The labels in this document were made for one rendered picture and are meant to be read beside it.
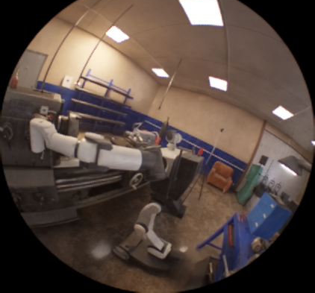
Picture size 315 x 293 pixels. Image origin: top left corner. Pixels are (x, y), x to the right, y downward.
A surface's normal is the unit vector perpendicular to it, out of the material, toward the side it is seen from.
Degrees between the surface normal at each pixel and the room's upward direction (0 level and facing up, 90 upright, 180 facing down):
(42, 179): 32
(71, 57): 90
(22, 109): 90
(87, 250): 0
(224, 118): 90
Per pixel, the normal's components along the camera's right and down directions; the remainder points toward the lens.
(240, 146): -0.52, -0.08
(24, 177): 0.73, -0.55
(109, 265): 0.39, -0.91
